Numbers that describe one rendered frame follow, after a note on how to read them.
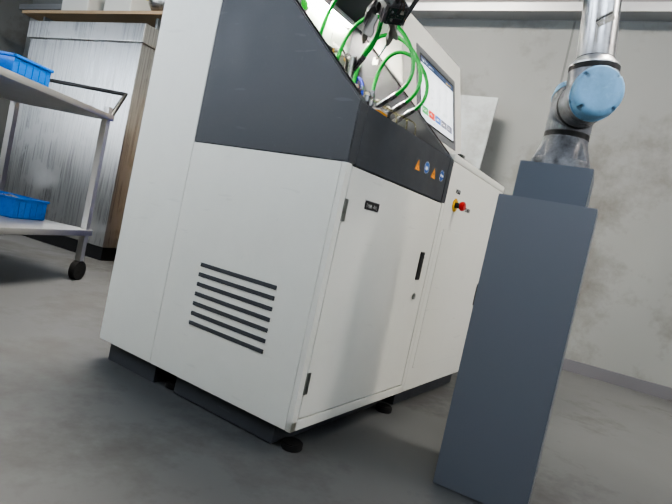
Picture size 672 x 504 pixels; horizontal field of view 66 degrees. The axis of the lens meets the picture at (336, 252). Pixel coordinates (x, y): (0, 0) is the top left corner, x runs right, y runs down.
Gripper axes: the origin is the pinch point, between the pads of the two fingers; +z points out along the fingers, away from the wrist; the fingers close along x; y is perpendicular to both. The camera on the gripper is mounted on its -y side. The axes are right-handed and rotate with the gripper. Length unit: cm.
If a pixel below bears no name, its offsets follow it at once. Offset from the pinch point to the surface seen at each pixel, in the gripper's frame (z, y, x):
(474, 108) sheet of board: 113, -136, 160
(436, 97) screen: 45, -42, 59
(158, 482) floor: 53, 100, -67
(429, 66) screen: 35, -49, 53
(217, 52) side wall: 16.6, -13.6, -43.7
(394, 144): 15.7, 29.1, 1.7
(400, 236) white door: 43, 41, 9
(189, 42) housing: 21, -25, -51
